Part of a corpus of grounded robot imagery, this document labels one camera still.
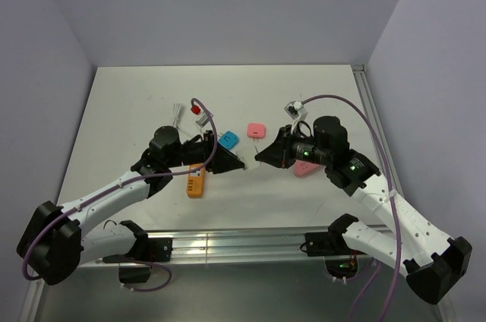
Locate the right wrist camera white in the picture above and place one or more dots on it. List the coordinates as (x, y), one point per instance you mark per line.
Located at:
(297, 111)

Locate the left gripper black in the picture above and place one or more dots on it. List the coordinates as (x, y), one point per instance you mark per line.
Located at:
(223, 161)

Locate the pink triangular power strip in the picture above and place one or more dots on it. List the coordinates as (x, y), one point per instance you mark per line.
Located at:
(303, 169)

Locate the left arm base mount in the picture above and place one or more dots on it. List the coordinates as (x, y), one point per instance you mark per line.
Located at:
(142, 261)

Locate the front aluminium rail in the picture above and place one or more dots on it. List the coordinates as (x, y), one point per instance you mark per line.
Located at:
(231, 246)

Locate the aluminium rail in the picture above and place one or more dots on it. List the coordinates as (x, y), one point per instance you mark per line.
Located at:
(231, 246)
(370, 110)

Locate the orange power strip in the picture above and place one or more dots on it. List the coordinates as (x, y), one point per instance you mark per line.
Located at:
(196, 181)

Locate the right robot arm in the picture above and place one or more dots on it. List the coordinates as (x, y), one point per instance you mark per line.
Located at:
(431, 261)

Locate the pink plug adapter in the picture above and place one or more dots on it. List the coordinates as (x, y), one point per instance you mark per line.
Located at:
(256, 131)

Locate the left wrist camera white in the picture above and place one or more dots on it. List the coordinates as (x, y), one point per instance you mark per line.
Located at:
(203, 117)

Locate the white plug adapter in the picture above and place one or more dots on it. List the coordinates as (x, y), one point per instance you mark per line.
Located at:
(247, 155)

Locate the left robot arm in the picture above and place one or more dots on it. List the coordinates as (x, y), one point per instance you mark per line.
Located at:
(58, 239)

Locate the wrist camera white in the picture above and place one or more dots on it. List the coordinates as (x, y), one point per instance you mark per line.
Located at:
(203, 117)
(297, 111)

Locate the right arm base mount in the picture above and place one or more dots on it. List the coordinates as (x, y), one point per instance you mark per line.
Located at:
(341, 262)

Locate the blue plug adapter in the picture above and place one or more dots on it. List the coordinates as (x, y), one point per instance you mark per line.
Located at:
(228, 140)

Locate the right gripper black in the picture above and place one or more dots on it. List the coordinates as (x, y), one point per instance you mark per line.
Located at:
(279, 153)

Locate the right aluminium rail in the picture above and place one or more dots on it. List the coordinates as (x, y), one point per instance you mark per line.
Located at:
(370, 110)

